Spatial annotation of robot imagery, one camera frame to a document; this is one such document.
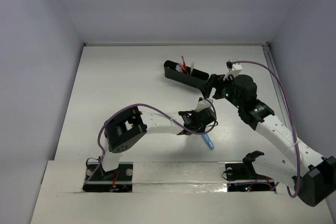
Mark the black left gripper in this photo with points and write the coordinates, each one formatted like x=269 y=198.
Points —
x=200 y=126

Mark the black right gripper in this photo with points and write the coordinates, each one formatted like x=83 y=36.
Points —
x=216 y=80

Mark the blue highlighter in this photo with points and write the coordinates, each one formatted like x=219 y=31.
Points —
x=208 y=141

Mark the red ballpoint pen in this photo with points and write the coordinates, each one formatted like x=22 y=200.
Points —
x=184 y=64

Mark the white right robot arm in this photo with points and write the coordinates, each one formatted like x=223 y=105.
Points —
x=307 y=172

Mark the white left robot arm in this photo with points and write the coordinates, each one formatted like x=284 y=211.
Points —
x=124 y=130

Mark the black stationery container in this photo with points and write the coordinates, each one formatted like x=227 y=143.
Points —
x=193 y=80

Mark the white pen in container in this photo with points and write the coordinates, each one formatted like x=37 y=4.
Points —
x=179 y=68

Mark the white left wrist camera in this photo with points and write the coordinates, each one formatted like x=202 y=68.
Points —
x=204 y=103

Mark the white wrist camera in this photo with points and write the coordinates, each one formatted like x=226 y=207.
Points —
x=234 y=69
x=204 y=103

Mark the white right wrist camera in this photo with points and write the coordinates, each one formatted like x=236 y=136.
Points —
x=234 y=69

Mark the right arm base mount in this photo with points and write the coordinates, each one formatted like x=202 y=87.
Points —
x=241 y=177

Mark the aluminium side rail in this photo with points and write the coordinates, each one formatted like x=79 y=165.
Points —
x=281 y=95

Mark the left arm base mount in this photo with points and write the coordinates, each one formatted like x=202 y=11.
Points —
x=116 y=181

